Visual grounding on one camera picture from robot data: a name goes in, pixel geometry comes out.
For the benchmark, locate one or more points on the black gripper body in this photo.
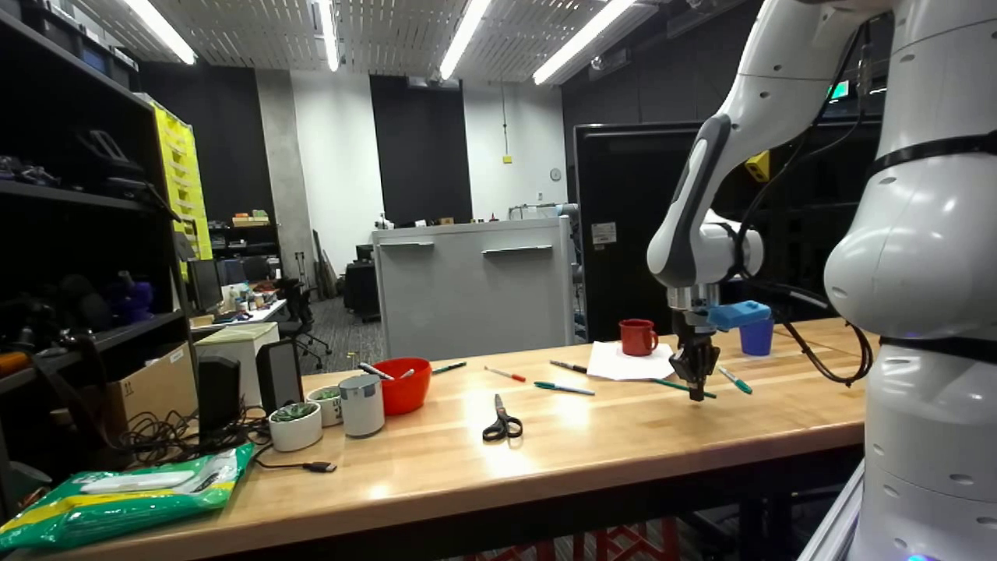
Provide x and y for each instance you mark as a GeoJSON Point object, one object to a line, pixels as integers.
{"type": "Point", "coordinates": [692, 330]}

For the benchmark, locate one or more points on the thin green pen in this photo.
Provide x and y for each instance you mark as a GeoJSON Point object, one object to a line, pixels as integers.
{"type": "Point", "coordinates": [664, 380]}

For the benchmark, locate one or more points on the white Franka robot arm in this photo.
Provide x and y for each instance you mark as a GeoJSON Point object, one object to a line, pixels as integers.
{"type": "Point", "coordinates": [923, 311]}

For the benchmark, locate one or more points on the dark red mug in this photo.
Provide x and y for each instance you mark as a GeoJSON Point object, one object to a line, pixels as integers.
{"type": "Point", "coordinates": [636, 333]}

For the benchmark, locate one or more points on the black pen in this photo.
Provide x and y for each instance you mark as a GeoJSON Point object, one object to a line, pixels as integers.
{"type": "Point", "coordinates": [569, 365]}

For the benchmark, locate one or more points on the red pen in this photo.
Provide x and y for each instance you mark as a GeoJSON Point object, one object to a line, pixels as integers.
{"type": "Point", "coordinates": [506, 372]}

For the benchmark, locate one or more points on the dark green pen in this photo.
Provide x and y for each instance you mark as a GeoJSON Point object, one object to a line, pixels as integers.
{"type": "Point", "coordinates": [454, 365]}

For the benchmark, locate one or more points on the orange red mug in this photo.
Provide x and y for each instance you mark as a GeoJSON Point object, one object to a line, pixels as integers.
{"type": "Point", "coordinates": [408, 386]}

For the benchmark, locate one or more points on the white cylindrical mug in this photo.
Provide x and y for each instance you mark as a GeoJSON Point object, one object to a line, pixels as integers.
{"type": "Point", "coordinates": [364, 407]}

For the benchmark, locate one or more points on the green cap white marker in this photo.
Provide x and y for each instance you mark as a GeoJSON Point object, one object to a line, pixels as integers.
{"type": "Point", "coordinates": [738, 380]}

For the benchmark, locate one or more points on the white paper sheet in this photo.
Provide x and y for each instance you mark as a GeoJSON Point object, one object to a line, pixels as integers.
{"type": "Point", "coordinates": [629, 363]}

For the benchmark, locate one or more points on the blue plastic cup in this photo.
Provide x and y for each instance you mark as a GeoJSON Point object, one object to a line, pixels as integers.
{"type": "Point", "coordinates": [760, 343]}

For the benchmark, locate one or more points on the tall black cabinet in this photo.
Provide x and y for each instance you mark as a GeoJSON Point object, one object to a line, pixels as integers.
{"type": "Point", "coordinates": [625, 258]}

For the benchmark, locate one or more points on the green and white marker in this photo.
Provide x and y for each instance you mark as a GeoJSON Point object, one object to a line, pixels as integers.
{"type": "Point", "coordinates": [564, 386]}

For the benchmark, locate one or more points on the white paper sign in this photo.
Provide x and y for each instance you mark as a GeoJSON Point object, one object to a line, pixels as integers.
{"type": "Point", "coordinates": [605, 230]}

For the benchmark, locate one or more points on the yellow tag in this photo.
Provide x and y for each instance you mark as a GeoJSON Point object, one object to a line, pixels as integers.
{"type": "Point", "coordinates": [760, 166]}

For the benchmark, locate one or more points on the black scissors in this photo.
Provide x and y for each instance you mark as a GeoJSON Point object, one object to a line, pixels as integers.
{"type": "Point", "coordinates": [502, 421]}

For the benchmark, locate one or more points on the grey metal cabinet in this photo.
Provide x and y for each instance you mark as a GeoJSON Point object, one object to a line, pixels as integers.
{"type": "Point", "coordinates": [471, 291]}

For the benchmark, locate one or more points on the green exit sign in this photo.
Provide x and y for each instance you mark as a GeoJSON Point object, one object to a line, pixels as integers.
{"type": "Point", "coordinates": [838, 92]}

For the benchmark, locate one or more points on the white ceiling light strip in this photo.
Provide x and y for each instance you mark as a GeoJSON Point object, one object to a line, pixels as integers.
{"type": "Point", "coordinates": [465, 34]}
{"type": "Point", "coordinates": [582, 41]}
{"type": "Point", "coordinates": [159, 29]}
{"type": "Point", "coordinates": [329, 31]}

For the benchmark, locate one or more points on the small grey cup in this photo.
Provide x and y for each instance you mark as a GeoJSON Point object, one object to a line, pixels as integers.
{"type": "Point", "coordinates": [329, 407]}

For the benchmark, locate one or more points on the black office chair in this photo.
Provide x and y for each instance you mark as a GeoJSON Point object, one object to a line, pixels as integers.
{"type": "Point", "coordinates": [300, 311]}

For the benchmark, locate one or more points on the small white plant pot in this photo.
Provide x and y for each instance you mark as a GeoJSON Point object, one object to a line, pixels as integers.
{"type": "Point", "coordinates": [297, 423]}

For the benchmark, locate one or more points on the black desktop speaker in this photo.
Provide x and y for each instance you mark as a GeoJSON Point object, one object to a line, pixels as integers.
{"type": "Point", "coordinates": [220, 394]}
{"type": "Point", "coordinates": [283, 374]}

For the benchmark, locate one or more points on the white side desk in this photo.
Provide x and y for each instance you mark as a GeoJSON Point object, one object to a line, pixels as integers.
{"type": "Point", "coordinates": [238, 347]}

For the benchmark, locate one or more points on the dark background shelf unit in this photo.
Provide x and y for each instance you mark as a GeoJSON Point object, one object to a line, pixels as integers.
{"type": "Point", "coordinates": [245, 233]}

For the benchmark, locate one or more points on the cardboard box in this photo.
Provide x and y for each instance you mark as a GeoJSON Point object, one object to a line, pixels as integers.
{"type": "Point", "coordinates": [158, 390]}

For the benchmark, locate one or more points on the yellow storage rack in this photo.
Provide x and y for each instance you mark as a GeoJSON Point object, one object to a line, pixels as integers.
{"type": "Point", "coordinates": [185, 175]}

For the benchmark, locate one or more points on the small blue purple object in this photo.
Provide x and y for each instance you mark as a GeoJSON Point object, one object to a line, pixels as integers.
{"type": "Point", "coordinates": [140, 296]}

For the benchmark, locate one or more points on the green wipes packet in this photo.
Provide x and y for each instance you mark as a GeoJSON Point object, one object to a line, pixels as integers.
{"type": "Point", "coordinates": [125, 498]}

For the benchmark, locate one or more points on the black shelving unit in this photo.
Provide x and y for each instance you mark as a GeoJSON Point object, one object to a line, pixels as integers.
{"type": "Point", "coordinates": [82, 258]}

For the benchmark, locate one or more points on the red metal frame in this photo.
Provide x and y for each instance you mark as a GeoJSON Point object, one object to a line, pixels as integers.
{"type": "Point", "coordinates": [625, 542]}

